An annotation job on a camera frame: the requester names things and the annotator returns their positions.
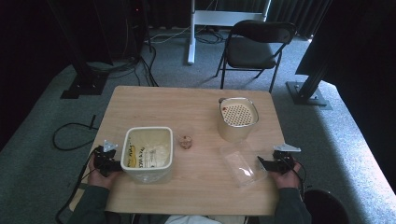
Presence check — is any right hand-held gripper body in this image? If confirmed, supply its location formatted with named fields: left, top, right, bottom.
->
left=272, top=143, right=302, bottom=175

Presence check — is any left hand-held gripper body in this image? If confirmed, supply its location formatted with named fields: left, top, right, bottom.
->
left=92, top=139, right=120, bottom=177

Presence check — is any clear plastic container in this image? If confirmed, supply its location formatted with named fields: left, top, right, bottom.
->
left=219, top=141, right=269, bottom=189

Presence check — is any white bin with plastic liner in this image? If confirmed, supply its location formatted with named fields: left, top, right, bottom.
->
left=120, top=125, right=175, bottom=185

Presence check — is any person's right hand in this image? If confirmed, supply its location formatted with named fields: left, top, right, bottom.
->
left=268, top=161, right=303, bottom=190

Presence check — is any person's left hand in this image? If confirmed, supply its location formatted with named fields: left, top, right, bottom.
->
left=87, top=158, right=121, bottom=190

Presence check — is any metal container with perforated insert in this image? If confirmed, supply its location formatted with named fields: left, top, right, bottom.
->
left=217, top=96, right=261, bottom=144

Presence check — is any black round stool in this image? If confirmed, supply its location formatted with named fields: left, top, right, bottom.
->
left=303, top=189, right=350, bottom=224

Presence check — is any black metal stand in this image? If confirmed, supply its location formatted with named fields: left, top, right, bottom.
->
left=285, top=0, right=333, bottom=111
left=46, top=0, right=110, bottom=100

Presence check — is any small brown object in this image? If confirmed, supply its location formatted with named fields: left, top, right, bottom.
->
left=177, top=124, right=194, bottom=150

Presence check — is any person's lap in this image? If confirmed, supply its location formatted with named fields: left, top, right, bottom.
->
left=132, top=213, right=261, bottom=224

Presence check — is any black folding chair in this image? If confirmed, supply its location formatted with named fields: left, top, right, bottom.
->
left=215, top=20, right=297, bottom=94

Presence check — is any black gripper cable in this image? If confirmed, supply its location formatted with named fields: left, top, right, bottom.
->
left=291, top=163, right=312, bottom=200
left=54, top=147, right=98, bottom=224

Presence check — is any black looped floor cable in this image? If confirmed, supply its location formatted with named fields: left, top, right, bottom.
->
left=51, top=114, right=100, bottom=152

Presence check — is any bundle of floor cables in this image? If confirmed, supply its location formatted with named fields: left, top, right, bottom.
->
left=87, top=18, right=161, bottom=88

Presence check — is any white floor cable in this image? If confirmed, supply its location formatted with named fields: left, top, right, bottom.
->
left=145, top=25, right=191, bottom=45

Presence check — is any white desk frame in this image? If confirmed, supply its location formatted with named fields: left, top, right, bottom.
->
left=187, top=0, right=273, bottom=65

